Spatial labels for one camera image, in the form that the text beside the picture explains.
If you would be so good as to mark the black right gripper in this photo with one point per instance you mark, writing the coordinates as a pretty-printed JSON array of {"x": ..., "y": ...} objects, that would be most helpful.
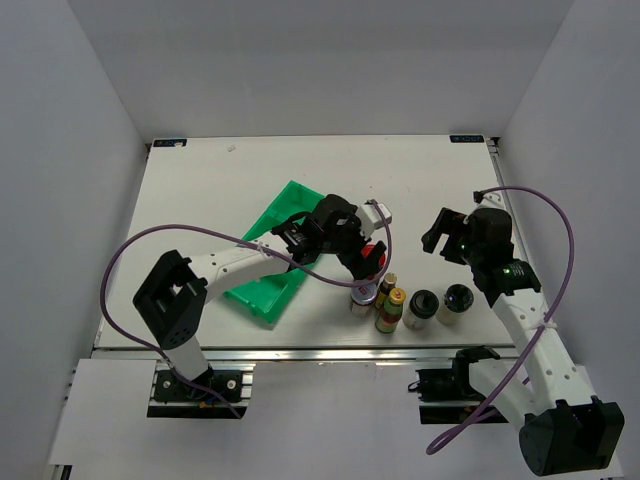
[{"x": 443, "y": 224}]

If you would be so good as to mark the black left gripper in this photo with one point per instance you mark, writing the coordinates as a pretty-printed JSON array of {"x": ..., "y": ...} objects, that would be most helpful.
[{"x": 358, "y": 268}]

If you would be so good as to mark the silver lid glass jar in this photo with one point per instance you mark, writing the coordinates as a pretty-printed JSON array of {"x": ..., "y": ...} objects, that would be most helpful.
[{"x": 362, "y": 298}]

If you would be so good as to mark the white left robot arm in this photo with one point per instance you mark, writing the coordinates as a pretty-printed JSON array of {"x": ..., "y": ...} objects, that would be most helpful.
[{"x": 172, "y": 297}]

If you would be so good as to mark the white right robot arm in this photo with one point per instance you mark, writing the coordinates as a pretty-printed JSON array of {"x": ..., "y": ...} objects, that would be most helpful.
[{"x": 563, "y": 427}]

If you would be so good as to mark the yellow label brown bottle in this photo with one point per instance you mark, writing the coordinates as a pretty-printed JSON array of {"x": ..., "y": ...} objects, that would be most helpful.
[{"x": 387, "y": 283}]

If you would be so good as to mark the green label sauce bottle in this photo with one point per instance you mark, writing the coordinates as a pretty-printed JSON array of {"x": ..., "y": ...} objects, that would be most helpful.
[{"x": 391, "y": 311}]

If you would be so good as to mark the black grinder white jar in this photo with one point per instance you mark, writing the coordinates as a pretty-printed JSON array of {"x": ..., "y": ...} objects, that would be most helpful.
[{"x": 456, "y": 301}]

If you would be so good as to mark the black lid spice jar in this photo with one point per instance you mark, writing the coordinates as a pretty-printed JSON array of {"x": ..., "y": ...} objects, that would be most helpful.
[{"x": 422, "y": 307}]

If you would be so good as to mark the blue label sticker right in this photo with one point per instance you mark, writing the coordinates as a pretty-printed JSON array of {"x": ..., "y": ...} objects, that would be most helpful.
[{"x": 462, "y": 138}]

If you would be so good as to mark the blue label sticker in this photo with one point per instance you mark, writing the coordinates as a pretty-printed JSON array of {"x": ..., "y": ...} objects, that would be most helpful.
[
  {"x": 169, "y": 143},
  {"x": 462, "y": 138}
]

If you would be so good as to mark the green plastic divided bin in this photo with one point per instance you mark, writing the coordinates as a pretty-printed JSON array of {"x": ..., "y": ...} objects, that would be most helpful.
[{"x": 267, "y": 298}]

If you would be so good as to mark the blue label sticker left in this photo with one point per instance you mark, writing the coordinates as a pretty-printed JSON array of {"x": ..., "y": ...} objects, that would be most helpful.
[{"x": 169, "y": 143}]

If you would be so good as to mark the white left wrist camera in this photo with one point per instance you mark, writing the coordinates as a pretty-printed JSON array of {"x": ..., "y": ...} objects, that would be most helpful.
[{"x": 372, "y": 217}]

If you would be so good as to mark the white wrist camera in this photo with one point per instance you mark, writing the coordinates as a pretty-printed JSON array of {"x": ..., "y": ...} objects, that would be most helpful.
[
  {"x": 372, "y": 217},
  {"x": 488, "y": 200}
]

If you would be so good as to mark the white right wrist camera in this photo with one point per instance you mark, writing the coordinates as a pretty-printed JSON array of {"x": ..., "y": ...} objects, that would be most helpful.
[{"x": 488, "y": 200}]

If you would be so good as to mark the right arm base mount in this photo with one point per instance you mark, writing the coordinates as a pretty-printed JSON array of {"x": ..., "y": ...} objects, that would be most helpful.
[{"x": 441, "y": 400}]

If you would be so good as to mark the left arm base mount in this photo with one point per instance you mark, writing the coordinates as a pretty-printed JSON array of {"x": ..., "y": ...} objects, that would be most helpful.
[{"x": 171, "y": 398}]

